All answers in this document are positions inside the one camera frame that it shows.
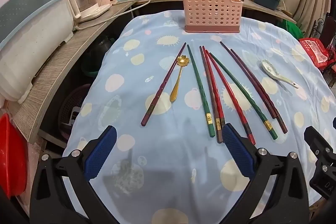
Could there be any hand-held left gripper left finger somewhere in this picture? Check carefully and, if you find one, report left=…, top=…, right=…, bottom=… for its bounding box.
left=29, top=126, right=117, bottom=224

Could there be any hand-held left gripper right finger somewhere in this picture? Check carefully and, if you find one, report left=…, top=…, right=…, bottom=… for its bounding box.
left=222, top=123, right=309, bottom=224

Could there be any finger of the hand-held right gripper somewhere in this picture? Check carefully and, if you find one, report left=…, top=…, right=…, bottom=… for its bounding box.
left=304, top=126, right=336, bottom=169

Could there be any maroon spiral chopstick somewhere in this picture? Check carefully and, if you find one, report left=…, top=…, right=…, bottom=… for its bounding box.
left=230, top=49, right=288, bottom=134
left=220, top=41, right=278, bottom=119
left=141, top=42, right=187, bottom=127

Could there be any pink perforated utensil basket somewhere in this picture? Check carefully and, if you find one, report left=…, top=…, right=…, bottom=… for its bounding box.
left=181, top=0, right=243, bottom=34

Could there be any green chopstick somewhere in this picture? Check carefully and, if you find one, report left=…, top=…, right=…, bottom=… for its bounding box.
left=210, top=52, right=278, bottom=140
left=187, top=45, right=216, bottom=138

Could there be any red chopstick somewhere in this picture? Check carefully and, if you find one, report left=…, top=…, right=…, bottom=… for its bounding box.
left=206, top=50, right=256, bottom=145
left=202, top=46, right=226, bottom=128

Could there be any light blue printed tablecloth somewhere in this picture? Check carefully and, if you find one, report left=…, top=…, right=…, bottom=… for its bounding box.
left=62, top=10, right=336, bottom=224

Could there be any brown chopstick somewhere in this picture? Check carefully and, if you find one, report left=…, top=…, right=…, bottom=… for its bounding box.
left=199, top=46, right=223, bottom=143

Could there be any gold flower spoon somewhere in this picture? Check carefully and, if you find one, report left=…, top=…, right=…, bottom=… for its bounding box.
left=170, top=55, right=186, bottom=103

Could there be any white ceramic soup spoon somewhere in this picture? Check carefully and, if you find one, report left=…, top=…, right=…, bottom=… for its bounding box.
left=261, top=59, right=300, bottom=89

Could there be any red printed bag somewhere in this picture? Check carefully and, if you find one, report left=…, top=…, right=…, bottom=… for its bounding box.
left=299, top=37, right=330, bottom=67

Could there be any red plastic basin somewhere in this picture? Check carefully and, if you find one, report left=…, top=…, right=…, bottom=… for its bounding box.
left=0, top=113, right=28, bottom=198

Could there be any black metal chair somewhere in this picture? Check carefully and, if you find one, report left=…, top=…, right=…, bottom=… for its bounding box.
left=313, top=16, right=336, bottom=49

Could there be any green cloth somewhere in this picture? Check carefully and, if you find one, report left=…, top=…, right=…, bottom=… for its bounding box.
left=285, top=19, right=304, bottom=40

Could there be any white dish drainer box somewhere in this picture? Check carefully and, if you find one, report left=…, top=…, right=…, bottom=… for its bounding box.
left=0, top=0, right=75, bottom=104

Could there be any blue and yellow bowl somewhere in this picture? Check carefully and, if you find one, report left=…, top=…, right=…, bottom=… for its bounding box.
left=252, top=0, right=283, bottom=11

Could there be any white power cord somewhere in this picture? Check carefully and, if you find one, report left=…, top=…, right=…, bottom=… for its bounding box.
left=73, top=0, right=150, bottom=30

